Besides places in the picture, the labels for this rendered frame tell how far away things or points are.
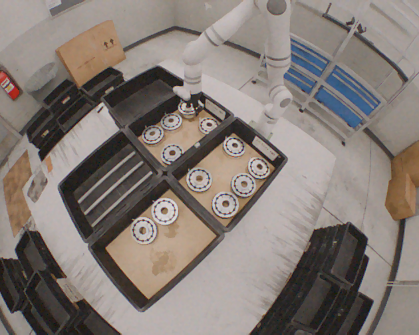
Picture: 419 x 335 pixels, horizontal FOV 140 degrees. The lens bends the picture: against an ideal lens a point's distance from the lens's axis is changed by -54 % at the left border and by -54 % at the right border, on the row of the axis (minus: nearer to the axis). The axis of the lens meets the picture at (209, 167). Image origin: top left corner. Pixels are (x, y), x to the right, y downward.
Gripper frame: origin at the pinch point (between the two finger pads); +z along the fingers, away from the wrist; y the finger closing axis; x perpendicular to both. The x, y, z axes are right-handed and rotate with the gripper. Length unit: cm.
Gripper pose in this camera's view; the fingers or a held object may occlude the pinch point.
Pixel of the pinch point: (192, 111)
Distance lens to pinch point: 82.7
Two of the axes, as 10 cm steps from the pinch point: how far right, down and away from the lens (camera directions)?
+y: -7.2, -6.5, 2.3
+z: -0.8, 4.1, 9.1
